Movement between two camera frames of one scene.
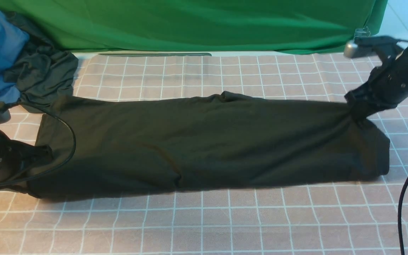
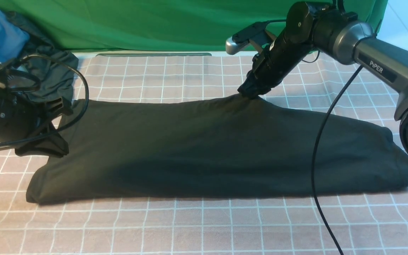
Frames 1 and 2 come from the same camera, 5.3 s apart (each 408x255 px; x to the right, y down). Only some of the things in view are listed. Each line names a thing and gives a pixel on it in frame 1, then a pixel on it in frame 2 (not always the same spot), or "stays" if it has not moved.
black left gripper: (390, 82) to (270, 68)
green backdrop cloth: (270, 26) stays
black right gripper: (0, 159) to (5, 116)
